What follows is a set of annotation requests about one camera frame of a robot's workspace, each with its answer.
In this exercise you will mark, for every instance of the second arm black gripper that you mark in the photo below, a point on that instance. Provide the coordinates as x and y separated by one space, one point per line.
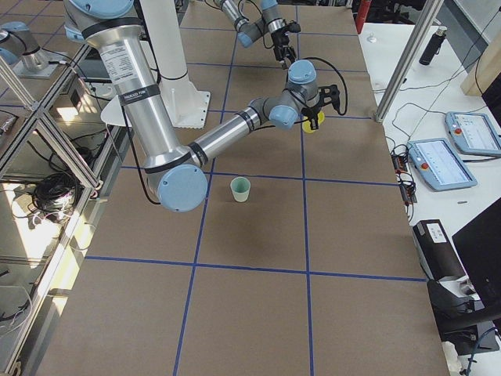
279 37

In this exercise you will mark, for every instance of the red cylinder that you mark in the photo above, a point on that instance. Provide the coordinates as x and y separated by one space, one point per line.
363 10

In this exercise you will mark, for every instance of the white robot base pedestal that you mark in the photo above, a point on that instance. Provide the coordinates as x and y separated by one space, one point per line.
146 46

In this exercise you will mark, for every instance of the aluminium frame post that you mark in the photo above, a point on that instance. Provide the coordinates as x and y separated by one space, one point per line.
425 20

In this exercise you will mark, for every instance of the far teach pendant tablet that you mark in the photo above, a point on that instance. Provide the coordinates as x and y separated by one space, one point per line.
473 133

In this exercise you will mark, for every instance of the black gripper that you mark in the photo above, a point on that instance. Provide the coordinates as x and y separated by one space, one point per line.
310 113

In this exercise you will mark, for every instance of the black monitor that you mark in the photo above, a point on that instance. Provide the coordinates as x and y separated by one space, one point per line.
478 246

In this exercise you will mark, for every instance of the black box on desk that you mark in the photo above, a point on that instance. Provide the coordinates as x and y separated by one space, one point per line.
437 256

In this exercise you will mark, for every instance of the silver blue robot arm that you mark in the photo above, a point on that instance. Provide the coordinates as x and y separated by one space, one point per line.
174 170

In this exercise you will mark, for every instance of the teach pendant tablet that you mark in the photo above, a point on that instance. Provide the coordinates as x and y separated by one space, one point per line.
473 133
439 165

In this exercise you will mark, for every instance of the yellow cup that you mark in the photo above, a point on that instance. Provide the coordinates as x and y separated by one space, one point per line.
311 124

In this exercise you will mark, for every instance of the green cup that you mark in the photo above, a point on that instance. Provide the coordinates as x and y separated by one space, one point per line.
240 188

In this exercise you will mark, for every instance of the black bottle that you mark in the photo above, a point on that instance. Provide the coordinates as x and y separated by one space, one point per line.
433 46

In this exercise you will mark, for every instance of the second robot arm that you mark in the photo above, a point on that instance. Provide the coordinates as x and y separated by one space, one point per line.
269 22

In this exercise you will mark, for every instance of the near teach pendant tablet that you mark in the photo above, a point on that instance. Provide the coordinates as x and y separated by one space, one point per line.
439 165

